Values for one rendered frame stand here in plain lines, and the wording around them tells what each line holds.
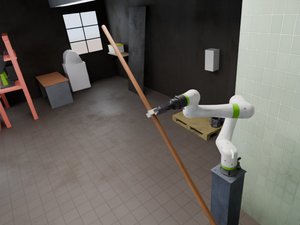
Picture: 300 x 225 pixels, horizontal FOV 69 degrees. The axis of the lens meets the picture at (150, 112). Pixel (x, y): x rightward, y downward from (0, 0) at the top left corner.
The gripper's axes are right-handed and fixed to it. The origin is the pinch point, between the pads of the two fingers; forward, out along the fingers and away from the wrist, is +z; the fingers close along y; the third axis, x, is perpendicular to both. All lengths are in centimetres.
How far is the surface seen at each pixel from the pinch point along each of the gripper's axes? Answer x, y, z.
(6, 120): 291, 475, 141
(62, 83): 354, 470, -27
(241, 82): 7, 33, -127
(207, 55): 137, 182, -277
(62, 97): 326, 502, -16
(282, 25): 18, -31, -126
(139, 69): 277, 393, -240
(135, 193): -34, 228, -22
